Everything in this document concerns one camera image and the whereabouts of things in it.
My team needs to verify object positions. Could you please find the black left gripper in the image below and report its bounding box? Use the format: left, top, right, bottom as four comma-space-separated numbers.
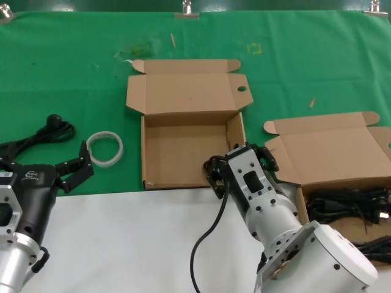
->
0, 140, 95, 247

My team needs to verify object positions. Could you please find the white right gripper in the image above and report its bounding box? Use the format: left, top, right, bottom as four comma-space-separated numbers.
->
203, 145, 299, 242

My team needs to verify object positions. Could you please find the brown cardboard mailer box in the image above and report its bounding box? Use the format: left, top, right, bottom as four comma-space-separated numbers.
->
125, 59, 255, 192
263, 111, 391, 266

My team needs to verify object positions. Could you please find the clear tape roll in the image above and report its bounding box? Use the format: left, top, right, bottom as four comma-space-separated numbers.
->
86, 130, 125, 168

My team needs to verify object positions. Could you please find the green tablecloth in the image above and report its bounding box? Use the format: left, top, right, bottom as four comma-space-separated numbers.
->
0, 8, 391, 199

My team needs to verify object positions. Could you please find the silver binder clip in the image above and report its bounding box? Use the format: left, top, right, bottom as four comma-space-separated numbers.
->
363, 0, 388, 18
174, 0, 200, 19
0, 5, 15, 25

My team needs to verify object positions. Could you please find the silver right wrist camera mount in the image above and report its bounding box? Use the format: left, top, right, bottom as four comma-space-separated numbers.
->
225, 142, 277, 204

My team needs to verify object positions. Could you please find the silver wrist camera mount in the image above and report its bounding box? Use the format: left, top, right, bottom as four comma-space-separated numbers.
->
0, 175, 24, 237
225, 142, 277, 204

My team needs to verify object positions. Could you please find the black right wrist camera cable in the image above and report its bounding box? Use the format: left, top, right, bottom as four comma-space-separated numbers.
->
191, 179, 229, 293

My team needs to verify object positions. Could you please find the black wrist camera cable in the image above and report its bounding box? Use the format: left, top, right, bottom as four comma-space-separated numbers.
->
191, 179, 229, 293
30, 246, 50, 273

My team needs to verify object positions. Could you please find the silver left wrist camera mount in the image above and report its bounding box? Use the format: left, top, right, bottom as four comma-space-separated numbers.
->
0, 175, 24, 237

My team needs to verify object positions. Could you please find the black left wrist camera cable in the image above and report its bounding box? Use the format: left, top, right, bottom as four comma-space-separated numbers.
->
30, 246, 50, 273

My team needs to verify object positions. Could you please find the black power cable zip-tied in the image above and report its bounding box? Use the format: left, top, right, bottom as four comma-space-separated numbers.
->
307, 198, 391, 227

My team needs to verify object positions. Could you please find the thin black cable bundle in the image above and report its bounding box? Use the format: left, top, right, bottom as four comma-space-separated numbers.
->
308, 188, 391, 203

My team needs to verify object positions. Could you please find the black power cable bundle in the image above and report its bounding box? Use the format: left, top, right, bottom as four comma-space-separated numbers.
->
351, 235, 391, 264

